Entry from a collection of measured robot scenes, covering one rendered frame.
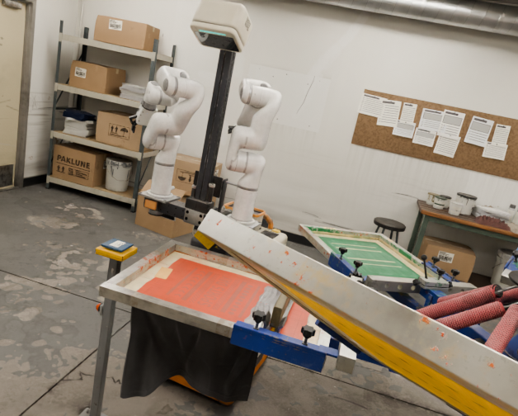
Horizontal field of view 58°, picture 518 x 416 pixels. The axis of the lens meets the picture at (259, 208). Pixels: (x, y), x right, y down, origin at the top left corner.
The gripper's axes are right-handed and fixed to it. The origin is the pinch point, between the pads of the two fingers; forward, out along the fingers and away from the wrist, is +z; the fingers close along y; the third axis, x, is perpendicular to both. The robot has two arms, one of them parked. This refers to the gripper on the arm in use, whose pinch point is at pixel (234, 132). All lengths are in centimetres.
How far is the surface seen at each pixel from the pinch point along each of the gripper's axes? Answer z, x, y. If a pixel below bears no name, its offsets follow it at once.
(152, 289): -58, -87, -52
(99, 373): -1, -132, -45
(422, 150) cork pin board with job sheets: 98, 90, 288
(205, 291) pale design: -63, -85, -33
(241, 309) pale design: -77, -88, -25
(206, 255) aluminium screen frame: -37, -71, -22
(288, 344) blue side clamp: -107, -94, -25
